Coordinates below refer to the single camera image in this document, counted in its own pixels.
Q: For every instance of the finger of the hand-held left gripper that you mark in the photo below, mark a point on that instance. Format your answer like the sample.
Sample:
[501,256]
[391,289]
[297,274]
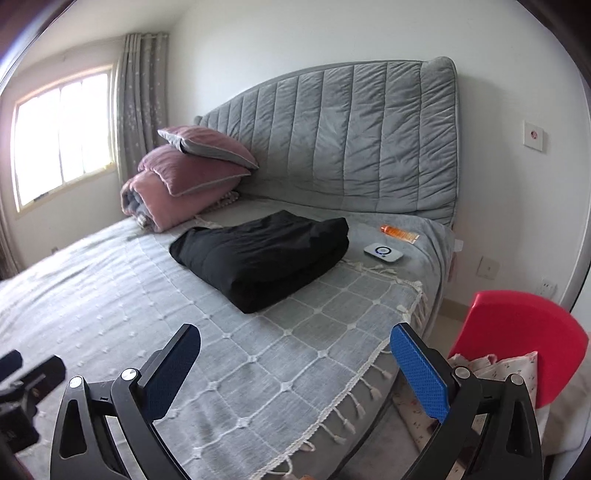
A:
[41,376]
[10,364]

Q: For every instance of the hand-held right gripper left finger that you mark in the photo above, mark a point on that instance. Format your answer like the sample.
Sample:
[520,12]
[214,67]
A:
[171,369]

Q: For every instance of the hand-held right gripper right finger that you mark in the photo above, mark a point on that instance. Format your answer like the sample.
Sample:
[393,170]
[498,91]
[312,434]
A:
[420,374]

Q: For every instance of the black coat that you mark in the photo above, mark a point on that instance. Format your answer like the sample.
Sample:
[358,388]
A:
[258,258]

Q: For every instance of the white grid bedspread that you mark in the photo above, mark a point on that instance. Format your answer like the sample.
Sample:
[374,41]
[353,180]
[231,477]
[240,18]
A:
[231,369]

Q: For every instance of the floral cloth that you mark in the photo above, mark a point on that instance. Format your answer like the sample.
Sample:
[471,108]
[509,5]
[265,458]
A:
[508,364]

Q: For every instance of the red plastic chair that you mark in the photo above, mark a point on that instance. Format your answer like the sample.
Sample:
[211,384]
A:
[521,332]

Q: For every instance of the grey bed sheet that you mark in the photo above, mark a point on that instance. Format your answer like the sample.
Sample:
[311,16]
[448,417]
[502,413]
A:
[415,258]

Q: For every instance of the grey patterned curtain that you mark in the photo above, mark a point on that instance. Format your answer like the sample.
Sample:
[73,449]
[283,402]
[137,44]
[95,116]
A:
[7,244]
[141,106]

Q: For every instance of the white flat device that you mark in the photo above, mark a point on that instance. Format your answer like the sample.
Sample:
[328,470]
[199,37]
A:
[384,254]

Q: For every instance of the orange tube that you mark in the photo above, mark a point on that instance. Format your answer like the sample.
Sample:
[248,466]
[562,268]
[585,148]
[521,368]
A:
[397,233]

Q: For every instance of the pink folded quilt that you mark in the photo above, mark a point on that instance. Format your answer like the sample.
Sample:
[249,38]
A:
[157,203]

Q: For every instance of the pink pillow grey trim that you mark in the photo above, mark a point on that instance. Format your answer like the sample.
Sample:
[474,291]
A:
[207,145]
[189,173]

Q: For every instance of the window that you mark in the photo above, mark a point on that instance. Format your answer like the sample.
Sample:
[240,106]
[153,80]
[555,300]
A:
[64,134]

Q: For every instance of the grey quilted headboard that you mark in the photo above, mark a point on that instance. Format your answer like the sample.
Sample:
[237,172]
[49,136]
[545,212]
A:
[346,138]

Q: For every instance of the white wall socket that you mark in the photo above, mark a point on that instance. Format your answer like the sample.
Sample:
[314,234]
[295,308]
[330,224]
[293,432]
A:
[548,288]
[488,267]

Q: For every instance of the white wall plate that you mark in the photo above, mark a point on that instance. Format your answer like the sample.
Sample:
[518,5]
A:
[534,134]

